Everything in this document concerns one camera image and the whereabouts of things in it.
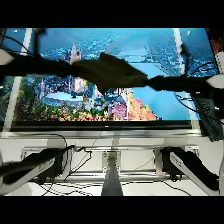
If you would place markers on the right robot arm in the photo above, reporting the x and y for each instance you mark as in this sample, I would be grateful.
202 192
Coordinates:
191 166

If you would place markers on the dark brown garment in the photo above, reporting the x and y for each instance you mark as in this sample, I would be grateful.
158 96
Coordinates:
110 71

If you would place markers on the silver frame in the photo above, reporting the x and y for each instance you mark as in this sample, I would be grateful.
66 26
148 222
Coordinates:
111 160

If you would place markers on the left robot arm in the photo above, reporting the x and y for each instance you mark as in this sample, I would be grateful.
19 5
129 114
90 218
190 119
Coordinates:
30 165

